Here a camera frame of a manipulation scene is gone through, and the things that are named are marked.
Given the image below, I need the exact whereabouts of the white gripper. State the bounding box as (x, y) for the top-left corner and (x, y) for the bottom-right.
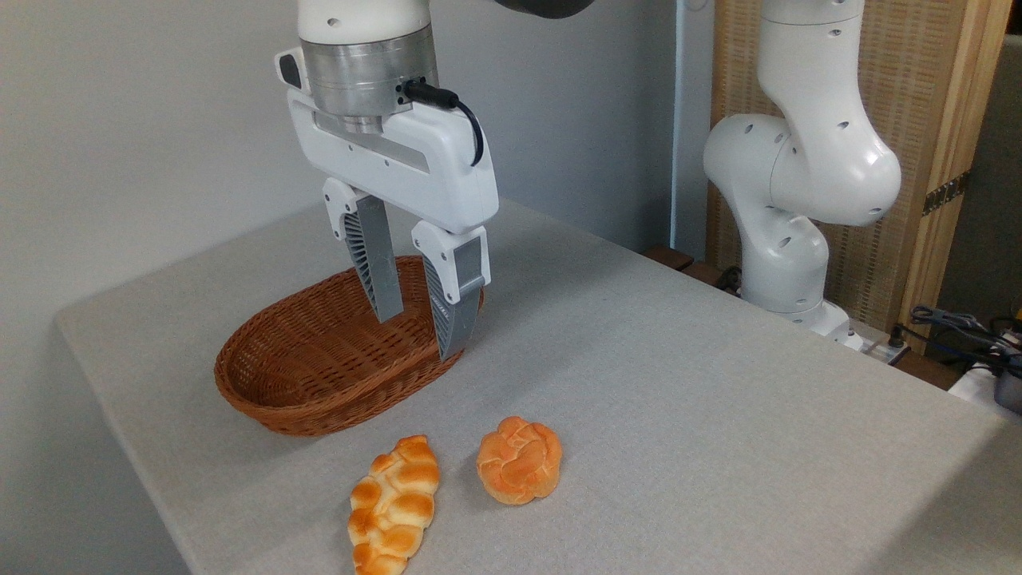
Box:
(275, 47), (501, 363)

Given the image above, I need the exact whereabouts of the brown wicker basket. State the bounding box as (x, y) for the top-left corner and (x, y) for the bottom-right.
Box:
(213, 255), (485, 438)

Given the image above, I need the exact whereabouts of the round knotted bread roll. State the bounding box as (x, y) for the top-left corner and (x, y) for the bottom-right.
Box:
(476, 415), (564, 506)

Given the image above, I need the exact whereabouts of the long braided bread loaf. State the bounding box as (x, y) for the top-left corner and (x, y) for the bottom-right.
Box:
(347, 434), (442, 575)

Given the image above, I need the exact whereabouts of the metal screen hinge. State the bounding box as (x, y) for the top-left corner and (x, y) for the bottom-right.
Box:
(921, 170), (972, 217)

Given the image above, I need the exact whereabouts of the wooden rattan folding screen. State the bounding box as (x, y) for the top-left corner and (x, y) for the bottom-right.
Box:
(707, 0), (1016, 354)

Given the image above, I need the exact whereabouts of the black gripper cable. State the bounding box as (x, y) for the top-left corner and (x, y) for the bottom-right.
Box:
(402, 77), (485, 168)

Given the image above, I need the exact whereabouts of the bundle of dark cables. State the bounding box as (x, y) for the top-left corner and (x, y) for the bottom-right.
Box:
(909, 303), (1022, 378)

